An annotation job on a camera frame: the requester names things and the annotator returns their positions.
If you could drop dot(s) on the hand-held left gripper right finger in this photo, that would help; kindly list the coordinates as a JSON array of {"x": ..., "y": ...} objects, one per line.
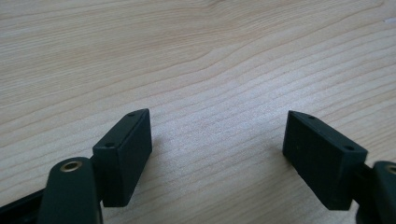
[{"x": 323, "y": 165}]

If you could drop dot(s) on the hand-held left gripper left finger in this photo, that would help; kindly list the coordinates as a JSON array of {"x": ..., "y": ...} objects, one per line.
[{"x": 124, "y": 161}]

